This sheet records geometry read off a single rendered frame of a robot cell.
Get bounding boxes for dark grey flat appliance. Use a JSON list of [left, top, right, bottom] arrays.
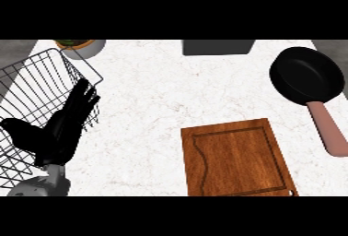
[[183, 39, 257, 56]]

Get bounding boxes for white potted plant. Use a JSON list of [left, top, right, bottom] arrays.
[[54, 39, 108, 61]]

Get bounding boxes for black pan with pink handle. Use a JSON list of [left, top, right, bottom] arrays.
[[269, 46, 348, 158]]

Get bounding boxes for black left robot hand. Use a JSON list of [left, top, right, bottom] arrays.
[[0, 77, 102, 168]]

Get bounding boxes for dark wire basket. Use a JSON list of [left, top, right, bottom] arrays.
[[0, 47, 105, 189]]

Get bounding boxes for brown wooden cutting board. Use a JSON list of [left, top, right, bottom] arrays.
[[180, 118, 301, 197]]

